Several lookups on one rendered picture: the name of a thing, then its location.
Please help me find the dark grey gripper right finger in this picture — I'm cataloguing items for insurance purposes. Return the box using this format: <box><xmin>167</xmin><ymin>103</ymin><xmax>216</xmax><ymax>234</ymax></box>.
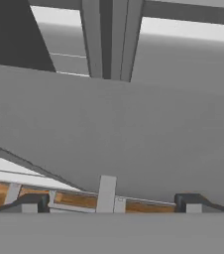
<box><xmin>173</xmin><ymin>192</ymin><xmax>224</xmax><ymax>214</ymax></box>

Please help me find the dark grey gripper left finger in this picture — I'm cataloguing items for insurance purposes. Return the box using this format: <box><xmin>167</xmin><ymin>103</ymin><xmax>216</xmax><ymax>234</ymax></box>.
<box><xmin>0</xmin><ymin>192</ymin><xmax>51</xmax><ymax>214</ymax></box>

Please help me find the large grey fridge door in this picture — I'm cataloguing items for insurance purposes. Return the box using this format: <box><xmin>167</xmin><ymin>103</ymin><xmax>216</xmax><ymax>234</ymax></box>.
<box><xmin>0</xmin><ymin>17</ymin><xmax>224</xmax><ymax>213</ymax></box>

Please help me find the dark grey cabinet panel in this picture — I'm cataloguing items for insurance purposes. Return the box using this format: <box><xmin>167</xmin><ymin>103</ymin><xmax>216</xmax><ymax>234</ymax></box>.
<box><xmin>0</xmin><ymin>0</ymin><xmax>56</xmax><ymax>73</ymax></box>

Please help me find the short grey handle bar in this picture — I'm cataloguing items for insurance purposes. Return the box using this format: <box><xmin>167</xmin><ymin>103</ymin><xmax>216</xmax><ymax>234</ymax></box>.
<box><xmin>95</xmin><ymin>175</ymin><xmax>118</xmax><ymax>214</ymax></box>

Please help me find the grey fridge door handle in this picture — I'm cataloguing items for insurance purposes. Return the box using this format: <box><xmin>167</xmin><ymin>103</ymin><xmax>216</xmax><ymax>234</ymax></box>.
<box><xmin>111</xmin><ymin>0</ymin><xmax>146</xmax><ymax>83</ymax></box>
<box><xmin>80</xmin><ymin>0</ymin><xmax>104</xmax><ymax>79</ymax></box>

